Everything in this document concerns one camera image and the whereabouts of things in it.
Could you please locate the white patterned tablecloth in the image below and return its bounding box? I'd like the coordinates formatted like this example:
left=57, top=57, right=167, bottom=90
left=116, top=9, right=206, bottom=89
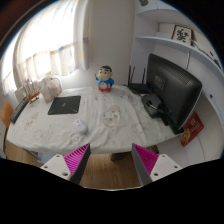
left=7, top=85, right=175, bottom=155

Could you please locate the cartoon boy figurine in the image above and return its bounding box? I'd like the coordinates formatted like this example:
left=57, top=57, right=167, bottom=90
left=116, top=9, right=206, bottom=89
left=95, top=65, right=114, bottom=92

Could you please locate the black computer monitor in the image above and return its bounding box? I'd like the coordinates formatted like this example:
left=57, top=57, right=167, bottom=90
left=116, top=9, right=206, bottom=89
left=141, top=54, right=202, bottom=134

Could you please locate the white sheer curtain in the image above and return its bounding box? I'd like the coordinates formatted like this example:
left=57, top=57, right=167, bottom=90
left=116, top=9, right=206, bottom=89
left=0, top=0, right=91, bottom=94

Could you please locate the framed calligraphy picture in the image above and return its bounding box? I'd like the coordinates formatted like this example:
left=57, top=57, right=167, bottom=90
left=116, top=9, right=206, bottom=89
left=171, top=25, right=192, bottom=45

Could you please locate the white wall shelf unit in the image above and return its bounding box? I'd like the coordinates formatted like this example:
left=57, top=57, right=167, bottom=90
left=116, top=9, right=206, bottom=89
left=131, top=0, right=224, bottom=167

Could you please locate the black mouse pad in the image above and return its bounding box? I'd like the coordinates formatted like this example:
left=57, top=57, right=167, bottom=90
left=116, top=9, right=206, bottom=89
left=48, top=95, right=81, bottom=115

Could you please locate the black keyboard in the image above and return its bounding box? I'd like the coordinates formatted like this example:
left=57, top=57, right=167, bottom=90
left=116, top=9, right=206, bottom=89
left=10, top=99, right=28, bottom=123

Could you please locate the white plastic bag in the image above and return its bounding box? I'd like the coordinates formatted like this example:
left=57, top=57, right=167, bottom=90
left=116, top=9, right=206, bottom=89
left=40, top=76, right=62, bottom=102

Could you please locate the wooden model stand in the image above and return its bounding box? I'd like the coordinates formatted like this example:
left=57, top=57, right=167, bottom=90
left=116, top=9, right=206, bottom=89
left=23, top=80, right=40, bottom=104

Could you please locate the black wifi router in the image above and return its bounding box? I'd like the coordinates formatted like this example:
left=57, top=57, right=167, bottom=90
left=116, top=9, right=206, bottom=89
left=128, top=67, right=151, bottom=94

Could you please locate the red paper packet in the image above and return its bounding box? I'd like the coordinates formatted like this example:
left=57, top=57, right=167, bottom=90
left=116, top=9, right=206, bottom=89
left=180, top=112, right=204, bottom=147

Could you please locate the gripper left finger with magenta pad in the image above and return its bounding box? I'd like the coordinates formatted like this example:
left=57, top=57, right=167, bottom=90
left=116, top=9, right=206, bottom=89
left=42, top=144, right=91, bottom=185

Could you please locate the orange wooden chair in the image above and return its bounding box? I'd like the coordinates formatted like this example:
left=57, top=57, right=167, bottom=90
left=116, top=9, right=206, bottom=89
left=0, top=101, right=14, bottom=127

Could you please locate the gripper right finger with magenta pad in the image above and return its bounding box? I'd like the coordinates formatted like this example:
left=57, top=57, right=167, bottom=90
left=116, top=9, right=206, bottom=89
left=131, top=144, right=182, bottom=186

